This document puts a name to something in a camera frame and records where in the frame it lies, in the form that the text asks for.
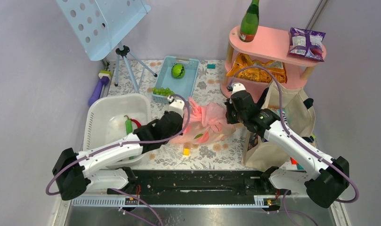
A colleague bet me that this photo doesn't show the pink plastic grocery bag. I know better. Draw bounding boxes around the pink plastic grocery bag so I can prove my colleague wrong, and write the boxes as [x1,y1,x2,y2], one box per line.
[170,97,236,145]

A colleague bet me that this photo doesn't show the beige floral canvas tote bag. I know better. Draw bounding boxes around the beige floral canvas tote bag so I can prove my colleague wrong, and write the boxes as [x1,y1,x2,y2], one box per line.
[241,81,316,172]

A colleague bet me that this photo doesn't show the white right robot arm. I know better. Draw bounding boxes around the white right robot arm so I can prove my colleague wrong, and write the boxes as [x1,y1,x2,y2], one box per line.
[225,90,350,208]

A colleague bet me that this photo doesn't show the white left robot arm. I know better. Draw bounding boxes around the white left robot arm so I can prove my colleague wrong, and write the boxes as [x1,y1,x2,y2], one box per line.
[46,111,184,201]

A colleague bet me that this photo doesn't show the yellow small block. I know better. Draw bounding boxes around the yellow small block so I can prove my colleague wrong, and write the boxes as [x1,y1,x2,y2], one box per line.
[183,148,190,156]

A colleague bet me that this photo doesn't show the red chili pepper toy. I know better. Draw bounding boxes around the red chili pepper toy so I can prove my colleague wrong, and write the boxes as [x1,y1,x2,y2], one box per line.
[130,118,142,128]

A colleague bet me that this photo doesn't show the green grapes bunch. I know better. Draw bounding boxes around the green grapes bunch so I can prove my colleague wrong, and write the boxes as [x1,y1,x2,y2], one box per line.
[152,87,175,96]

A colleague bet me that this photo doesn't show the green cucumber toy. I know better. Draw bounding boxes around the green cucumber toy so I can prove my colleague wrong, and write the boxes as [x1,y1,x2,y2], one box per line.
[124,115,133,135]

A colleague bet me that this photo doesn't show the light blue perforated basket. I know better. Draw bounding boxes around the light blue perforated basket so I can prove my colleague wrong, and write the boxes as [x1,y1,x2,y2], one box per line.
[154,56,200,99]

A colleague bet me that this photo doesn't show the teal small block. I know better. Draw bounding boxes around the teal small block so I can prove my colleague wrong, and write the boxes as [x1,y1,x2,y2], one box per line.
[207,64,216,69]

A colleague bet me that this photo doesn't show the green toy watermelon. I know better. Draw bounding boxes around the green toy watermelon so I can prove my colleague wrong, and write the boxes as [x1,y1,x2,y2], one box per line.
[171,64,185,79]

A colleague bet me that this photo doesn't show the orange printed snack bag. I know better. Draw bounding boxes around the orange printed snack bag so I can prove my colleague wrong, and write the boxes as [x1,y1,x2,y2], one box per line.
[226,53,288,83]

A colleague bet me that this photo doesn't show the floral patterned table mat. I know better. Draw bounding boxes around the floral patterned table mat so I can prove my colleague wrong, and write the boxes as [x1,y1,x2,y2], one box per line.
[106,60,251,170]

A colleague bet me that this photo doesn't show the white plastic tub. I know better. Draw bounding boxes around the white plastic tub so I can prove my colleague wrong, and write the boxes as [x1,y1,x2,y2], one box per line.
[82,93,151,151]

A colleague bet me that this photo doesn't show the pink two-tier wooden shelf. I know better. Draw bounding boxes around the pink two-tier wooden shelf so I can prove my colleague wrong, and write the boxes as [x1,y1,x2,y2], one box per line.
[225,26,319,90]

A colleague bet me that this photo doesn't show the red orange small block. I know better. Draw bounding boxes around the red orange small block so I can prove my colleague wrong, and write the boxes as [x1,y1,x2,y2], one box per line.
[291,158,298,165]

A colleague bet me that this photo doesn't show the purple dumbbell toy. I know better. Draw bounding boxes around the purple dumbbell toy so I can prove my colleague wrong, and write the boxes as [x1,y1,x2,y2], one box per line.
[88,70,112,107]

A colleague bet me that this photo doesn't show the green glass bottle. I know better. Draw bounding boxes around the green glass bottle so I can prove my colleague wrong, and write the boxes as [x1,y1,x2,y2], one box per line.
[239,0,259,42]

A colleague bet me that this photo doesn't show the purple snack packet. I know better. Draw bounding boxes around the purple snack packet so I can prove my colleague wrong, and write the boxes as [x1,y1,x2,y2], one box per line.
[288,27,326,62]

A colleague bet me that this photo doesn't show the light blue music stand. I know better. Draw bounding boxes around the light blue music stand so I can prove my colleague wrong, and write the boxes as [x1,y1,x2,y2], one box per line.
[55,0,158,91]

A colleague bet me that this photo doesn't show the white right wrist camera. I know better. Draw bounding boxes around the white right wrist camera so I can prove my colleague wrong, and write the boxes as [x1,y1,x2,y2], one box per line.
[227,82,246,94]

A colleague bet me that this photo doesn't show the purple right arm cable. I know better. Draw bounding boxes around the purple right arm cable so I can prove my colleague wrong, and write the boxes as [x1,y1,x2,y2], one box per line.
[227,65,360,204]

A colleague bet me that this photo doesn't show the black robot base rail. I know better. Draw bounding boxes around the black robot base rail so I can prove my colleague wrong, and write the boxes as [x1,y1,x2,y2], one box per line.
[107,169,285,205]

